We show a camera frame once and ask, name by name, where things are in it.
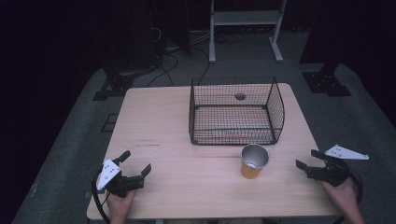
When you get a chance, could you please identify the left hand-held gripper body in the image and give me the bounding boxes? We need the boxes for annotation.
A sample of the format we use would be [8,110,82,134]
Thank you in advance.
[96,159,146,199]

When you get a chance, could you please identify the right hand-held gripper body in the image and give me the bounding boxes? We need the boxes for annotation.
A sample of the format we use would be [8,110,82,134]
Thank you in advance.
[305,144,370,188]

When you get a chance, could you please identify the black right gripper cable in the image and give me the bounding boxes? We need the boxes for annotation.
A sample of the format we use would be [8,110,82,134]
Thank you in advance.
[337,169,364,224]

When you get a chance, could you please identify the person's right hand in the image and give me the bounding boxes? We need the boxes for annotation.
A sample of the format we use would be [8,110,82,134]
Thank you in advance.
[319,177,360,215]

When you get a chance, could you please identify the white metal stand frame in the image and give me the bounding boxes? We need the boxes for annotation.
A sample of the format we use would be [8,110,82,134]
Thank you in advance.
[208,0,289,64]

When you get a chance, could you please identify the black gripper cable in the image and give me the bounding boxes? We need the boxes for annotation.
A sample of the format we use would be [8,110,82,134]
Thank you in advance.
[91,168,112,224]
[337,169,364,224]

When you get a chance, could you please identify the black wire mesh basket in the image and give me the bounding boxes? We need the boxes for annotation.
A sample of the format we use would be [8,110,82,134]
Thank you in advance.
[188,76,286,147]

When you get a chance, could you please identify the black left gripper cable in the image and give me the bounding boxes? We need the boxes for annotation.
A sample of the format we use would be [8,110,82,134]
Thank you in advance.
[91,168,112,224]

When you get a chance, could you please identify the person's left hand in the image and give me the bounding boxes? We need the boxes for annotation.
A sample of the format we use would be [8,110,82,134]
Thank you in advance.
[106,189,137,222]

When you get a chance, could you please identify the metal cup with orange liquid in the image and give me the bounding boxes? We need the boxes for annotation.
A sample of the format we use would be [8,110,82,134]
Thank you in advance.
[240,143,270,180]

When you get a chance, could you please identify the black stand base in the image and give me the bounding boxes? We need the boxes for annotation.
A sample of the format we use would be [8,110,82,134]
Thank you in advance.
[92,66,135,102]
[302,62,353,97]

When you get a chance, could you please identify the dark square floor hatch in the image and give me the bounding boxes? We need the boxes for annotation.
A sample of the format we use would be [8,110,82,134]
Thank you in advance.
[101,112,120,133]

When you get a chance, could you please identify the black floor cables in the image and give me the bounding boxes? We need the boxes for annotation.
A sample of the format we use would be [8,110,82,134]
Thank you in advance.
[146,26,247,89]

